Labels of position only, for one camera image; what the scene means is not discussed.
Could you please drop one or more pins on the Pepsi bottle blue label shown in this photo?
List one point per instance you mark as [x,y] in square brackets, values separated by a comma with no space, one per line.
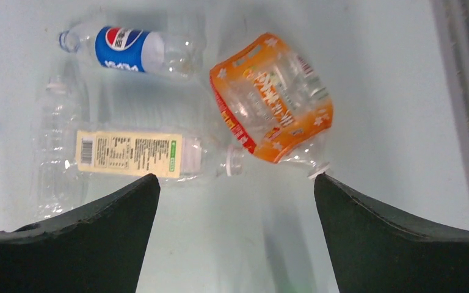
[172,56]

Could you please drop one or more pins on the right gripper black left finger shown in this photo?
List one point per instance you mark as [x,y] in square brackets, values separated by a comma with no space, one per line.
[97,247]

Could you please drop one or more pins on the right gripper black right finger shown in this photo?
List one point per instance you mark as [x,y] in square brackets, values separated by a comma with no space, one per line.
[376,247]

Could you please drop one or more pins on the cream label clear bottle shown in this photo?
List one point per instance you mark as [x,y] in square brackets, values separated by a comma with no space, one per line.
[172,157]

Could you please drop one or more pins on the orange label plastic bottle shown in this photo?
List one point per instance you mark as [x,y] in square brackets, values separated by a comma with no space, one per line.
[275,104]

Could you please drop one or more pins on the clear unlabelled plastic bottle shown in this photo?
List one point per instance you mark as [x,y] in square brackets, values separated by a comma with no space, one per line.
[61,107]

